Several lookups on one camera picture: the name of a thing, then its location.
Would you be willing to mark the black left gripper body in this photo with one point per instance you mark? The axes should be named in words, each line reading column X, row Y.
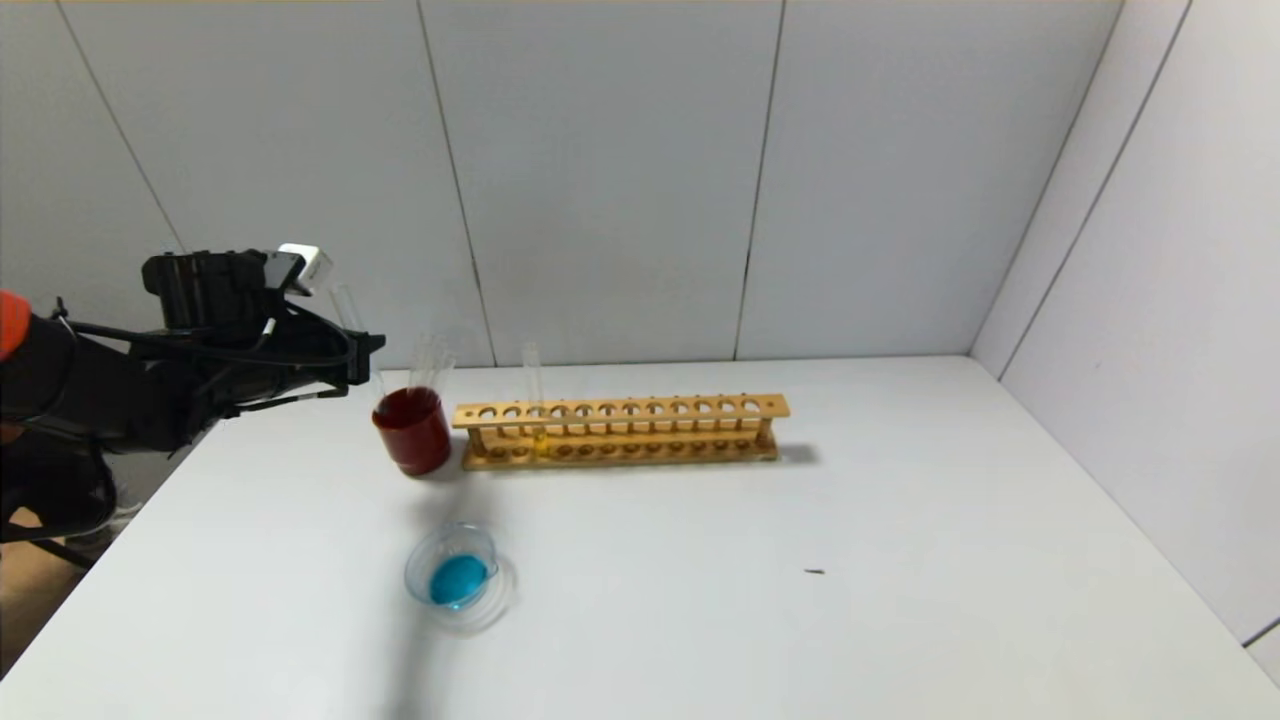
column 366, row 358

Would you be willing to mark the blue pigment glass test tube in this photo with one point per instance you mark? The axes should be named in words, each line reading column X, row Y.
column 345, row 305

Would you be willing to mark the yellow pigment glass test tube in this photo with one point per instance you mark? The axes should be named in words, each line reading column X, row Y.
column 541, row 440

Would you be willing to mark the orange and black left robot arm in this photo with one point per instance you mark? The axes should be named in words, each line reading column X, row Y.
column 90, row 390

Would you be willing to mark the wooden test tube rack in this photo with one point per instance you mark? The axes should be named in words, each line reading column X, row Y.
column 620, row 410

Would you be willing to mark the red plastic cup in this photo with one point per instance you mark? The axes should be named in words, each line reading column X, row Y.
column 412, row 440

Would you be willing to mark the clear glass dish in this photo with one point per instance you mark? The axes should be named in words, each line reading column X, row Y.
column 460, row 580

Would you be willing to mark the bystander white shoe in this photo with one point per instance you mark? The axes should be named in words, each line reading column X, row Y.
column 110, row 525

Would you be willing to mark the black chair leg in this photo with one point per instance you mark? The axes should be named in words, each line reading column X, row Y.
column 50, row 552

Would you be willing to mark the black and white wrist camera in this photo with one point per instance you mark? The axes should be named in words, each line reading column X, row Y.
column 215, row 285

